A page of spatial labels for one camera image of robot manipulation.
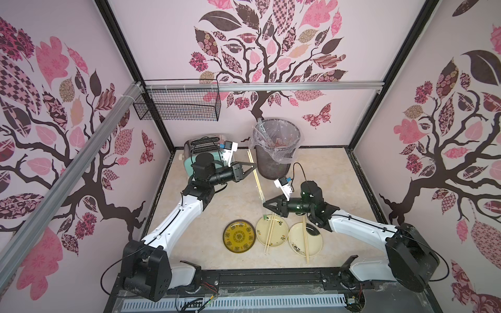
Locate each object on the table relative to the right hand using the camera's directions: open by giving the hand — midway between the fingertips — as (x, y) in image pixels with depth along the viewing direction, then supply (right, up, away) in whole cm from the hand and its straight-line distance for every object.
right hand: (266, 203), depth 75 cm
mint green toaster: (-30, +26, +23) cm, 46 cm away
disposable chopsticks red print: (+18, -18, +6) cm, 26 cm away
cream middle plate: (+7, -16, +12) cm, 21 cm away
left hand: (-4, +14, -4) cm, 15 cm away
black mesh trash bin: (+3, +14, +23) cm, 27 cm away
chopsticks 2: (+2, -15, +10) cm, 18 cm away
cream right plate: (+14, -18, +9) cm, 24 cm away
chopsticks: (-4, +12, -4) cm, 13 cm away
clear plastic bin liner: (+10, +30, +29) cm, 43 cm away
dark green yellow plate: (-12, -17, +11) cm, 23 cm away
